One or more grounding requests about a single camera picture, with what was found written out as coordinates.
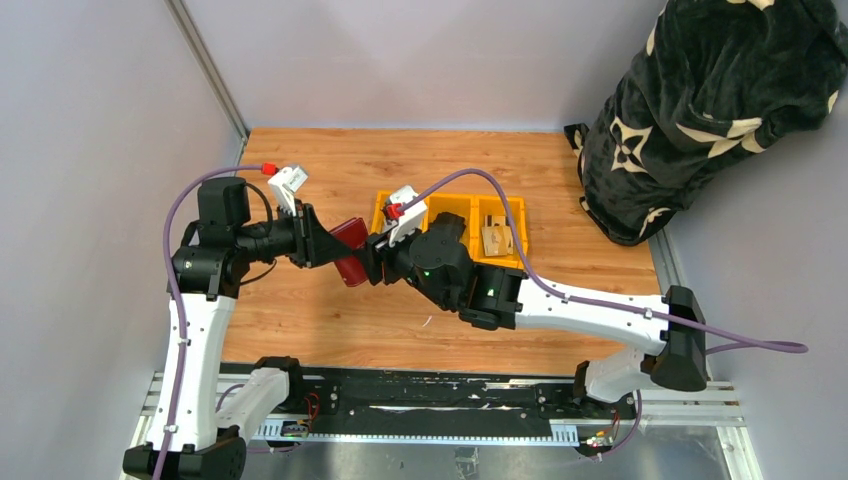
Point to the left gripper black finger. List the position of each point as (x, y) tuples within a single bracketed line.
[(352, 241), (319, 236)]

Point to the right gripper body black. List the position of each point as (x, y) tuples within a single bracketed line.
[(400, 259)]

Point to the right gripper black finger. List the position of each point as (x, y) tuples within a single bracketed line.
[(378, 247), (374, 268)]

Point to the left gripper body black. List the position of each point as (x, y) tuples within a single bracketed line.
[(301, 254)]

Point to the red card holder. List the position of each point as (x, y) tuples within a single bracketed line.
[(350, 269)]

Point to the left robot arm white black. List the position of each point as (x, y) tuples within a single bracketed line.
[(194, 434)]

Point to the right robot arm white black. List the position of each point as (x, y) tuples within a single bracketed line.
[(664, 345)]

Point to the black card holder in bin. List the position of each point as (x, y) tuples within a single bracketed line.
[(449, 222)]

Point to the gold cards stack in bin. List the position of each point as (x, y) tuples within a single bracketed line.
[(496, 236)]

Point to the middle yellow bin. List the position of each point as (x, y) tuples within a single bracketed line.
[(462, 205)]

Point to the right yellow bin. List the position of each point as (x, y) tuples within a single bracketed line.
[(492, 205)]

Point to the black patterned blanket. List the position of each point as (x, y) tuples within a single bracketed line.
[(715, 83)]

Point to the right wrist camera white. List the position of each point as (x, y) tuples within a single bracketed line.
[(404, 213)]

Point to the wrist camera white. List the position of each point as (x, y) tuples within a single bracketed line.
[(285, 184), (404, 213)]

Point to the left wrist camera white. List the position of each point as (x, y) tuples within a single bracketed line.
[(285, 184)]

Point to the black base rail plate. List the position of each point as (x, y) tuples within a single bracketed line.
[(408, 403)]

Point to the aluminium frame post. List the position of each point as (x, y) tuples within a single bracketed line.
[(194, 40)]

